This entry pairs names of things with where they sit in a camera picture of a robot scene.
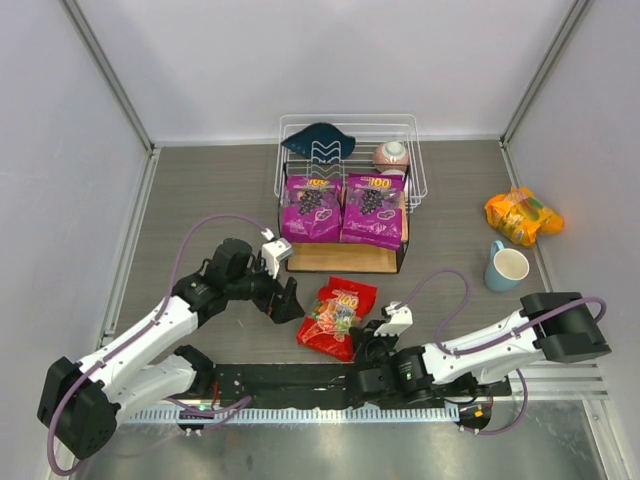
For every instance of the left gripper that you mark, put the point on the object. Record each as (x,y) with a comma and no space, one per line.
(275,300)

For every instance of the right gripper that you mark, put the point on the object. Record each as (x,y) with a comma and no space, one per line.
(373,340)

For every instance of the red fruit candy bag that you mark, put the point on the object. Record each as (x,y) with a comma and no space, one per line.
(340,305)

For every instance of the purple blackcurrant candy bag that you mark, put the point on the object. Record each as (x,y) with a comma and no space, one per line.
(312,211)

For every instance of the orange candy bag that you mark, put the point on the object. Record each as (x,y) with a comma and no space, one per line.
(520,217)

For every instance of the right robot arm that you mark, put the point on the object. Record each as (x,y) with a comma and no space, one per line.
(556,327)

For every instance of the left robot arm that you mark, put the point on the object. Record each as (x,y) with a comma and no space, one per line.
(83,402)

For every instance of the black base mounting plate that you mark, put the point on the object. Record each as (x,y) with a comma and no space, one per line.
(326,386)

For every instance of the light blue mug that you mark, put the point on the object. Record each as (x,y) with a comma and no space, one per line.
(506,268)

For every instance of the dark blue leaf plate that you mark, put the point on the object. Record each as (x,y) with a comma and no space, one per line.
(321,143)

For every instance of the pink patterned bowl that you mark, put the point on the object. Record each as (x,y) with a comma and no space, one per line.
(391,156)

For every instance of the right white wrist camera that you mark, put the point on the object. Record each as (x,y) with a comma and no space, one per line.
(397,318)

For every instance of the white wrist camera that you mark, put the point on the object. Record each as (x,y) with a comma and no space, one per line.
(274,251)
(397,318)

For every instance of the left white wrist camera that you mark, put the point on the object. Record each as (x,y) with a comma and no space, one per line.
(274,251)

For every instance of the white slotted cable duct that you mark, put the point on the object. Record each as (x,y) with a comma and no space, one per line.
(168,414)

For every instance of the white wire dish rack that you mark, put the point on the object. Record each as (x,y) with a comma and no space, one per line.
(369,132)

